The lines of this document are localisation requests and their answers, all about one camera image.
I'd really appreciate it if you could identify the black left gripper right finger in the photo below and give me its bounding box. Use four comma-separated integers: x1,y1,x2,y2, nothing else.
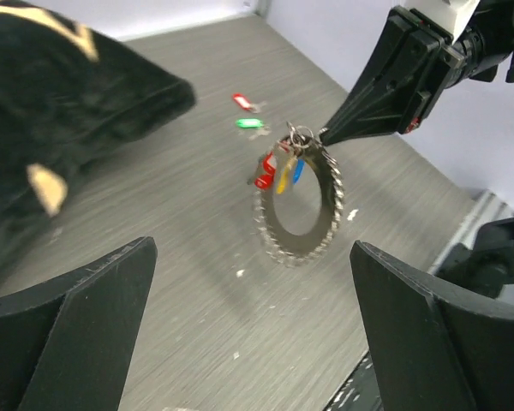
350,241,514,411

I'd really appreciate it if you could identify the blue key tag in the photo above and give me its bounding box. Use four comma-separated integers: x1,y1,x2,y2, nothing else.
292,158,305,185

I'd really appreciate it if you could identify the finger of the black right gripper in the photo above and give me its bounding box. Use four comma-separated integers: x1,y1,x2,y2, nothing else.
326,10,433,133
319,90,433,146

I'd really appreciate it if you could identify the green key tag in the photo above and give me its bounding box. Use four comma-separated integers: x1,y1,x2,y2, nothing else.
236,118,271,140

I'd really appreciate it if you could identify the red key tag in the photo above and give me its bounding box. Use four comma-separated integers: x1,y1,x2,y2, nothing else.
232,93,266,114
247,152,276,190

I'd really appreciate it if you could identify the yellow key tag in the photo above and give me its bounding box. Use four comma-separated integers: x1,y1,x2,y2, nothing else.
275,156,298,194

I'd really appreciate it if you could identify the black floral plush blanket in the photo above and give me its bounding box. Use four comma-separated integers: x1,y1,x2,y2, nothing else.
0,1,195,271

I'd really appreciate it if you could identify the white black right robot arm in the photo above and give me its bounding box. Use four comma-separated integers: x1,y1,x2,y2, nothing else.
320,1,514,299

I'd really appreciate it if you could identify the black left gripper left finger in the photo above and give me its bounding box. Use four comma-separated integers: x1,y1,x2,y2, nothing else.
0,237,158,411

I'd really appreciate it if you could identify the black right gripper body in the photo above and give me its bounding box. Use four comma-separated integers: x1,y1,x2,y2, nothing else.
385,4,466,136

